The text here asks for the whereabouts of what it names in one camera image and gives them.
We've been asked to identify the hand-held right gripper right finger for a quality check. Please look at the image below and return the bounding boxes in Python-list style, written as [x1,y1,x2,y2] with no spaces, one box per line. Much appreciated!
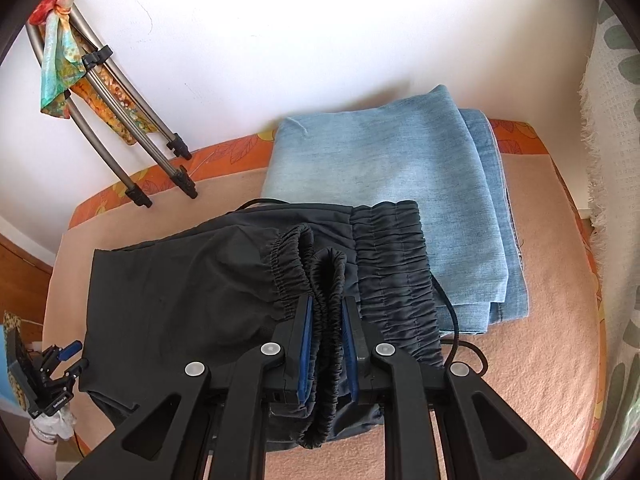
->
[341,296,576,480]

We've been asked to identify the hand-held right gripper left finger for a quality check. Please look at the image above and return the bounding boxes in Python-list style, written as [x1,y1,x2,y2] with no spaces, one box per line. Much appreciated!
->
[62,296,316,480]

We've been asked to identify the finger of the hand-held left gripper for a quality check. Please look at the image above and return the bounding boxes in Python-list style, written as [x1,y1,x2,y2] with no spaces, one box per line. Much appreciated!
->
[50,358,90,387]
[42,341,84,364]

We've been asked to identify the dark grey pants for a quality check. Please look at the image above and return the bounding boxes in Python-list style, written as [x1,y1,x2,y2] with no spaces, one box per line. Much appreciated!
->
[79,199,488,451]

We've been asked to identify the person's left forearm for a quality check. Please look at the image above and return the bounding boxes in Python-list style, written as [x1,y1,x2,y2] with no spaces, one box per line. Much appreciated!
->
[22,407,76,480]

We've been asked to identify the leopard print cushion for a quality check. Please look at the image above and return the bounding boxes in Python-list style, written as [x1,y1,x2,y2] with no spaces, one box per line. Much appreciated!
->
[2,310,25,411]

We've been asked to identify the folded light blue jeans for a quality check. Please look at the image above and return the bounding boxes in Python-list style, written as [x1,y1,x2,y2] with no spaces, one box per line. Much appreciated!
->
[261,85,530,336]

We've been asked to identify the peach blanket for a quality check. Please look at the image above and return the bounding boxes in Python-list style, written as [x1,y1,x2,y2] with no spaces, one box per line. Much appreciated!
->
[42,150,608,480]

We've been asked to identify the yellow orange patterned scarf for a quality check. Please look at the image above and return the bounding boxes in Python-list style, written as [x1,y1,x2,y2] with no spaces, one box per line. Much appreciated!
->
[67,25,158,147]

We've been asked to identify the teal and orange silk scarf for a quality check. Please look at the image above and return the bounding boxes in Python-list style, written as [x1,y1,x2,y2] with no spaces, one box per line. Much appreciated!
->
[27,0,88,121]

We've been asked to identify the white green patterned throw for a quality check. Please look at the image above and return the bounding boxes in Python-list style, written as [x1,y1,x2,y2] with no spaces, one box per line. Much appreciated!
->
[577,0,640,480]

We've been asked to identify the folded camera tripod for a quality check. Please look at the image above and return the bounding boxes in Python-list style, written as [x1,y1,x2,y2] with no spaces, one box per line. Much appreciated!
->
[26,0,198,209]

